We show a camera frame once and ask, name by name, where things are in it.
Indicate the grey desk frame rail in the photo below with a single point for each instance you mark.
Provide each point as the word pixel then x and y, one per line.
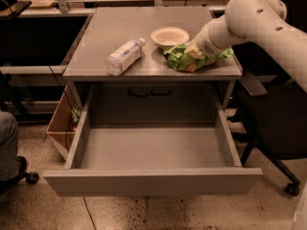
pixel 32 70

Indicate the open grey top drawer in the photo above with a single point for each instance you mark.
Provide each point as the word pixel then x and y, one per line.
pixel 170 140

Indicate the person's leg in jeans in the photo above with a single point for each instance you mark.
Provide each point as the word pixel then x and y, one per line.
pixel 8 146

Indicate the grey cabinet with counter top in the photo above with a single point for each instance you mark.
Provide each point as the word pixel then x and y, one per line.
pixel 153 45

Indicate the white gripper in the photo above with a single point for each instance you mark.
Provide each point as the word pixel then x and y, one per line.
pixel 204 45

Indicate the black chair caster base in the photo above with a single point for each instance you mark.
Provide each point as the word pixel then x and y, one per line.
pixel 31 177

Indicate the brown cardboard box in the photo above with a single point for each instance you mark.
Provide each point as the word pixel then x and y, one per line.
pixel 62 127

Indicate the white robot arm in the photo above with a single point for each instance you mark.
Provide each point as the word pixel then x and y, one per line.
pixel 259 21

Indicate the green rice chip bag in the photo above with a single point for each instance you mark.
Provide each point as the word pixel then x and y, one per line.
pixel 180 61

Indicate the clear plastic water bottle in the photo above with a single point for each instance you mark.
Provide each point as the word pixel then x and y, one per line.
pixel 124 57

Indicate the white paper bowl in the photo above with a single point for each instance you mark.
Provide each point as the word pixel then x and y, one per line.
pixel 169 36

